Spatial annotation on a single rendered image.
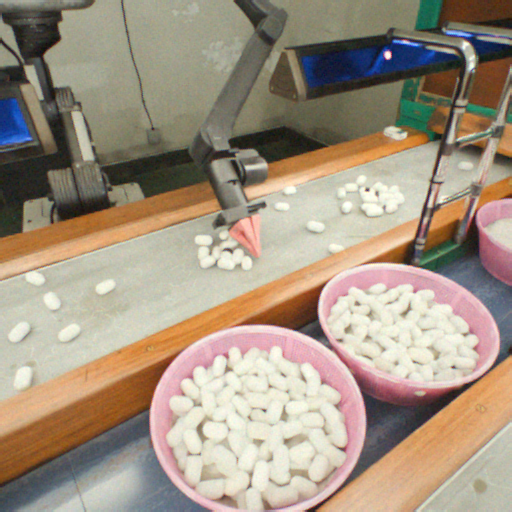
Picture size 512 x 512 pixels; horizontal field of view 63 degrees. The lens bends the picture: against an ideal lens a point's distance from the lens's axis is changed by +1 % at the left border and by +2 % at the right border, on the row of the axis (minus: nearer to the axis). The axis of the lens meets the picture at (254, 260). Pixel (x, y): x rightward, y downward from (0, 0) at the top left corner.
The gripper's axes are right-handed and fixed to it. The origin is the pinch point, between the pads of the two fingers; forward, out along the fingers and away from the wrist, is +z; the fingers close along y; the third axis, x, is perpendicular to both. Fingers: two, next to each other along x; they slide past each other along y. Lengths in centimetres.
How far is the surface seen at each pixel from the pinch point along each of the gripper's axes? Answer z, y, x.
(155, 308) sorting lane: 3.0, -22.0, 0.7
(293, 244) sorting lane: 0.6, 9.6, 1.6
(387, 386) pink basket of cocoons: 28.0, -0.8, -19.9
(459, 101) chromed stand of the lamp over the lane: -5.9, 26.2, -32.4
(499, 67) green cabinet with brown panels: -23, 83, -12
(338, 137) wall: -83, 171, 135
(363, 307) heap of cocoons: 17.3, 7.3, -12.8
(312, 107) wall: -115, 171, 145
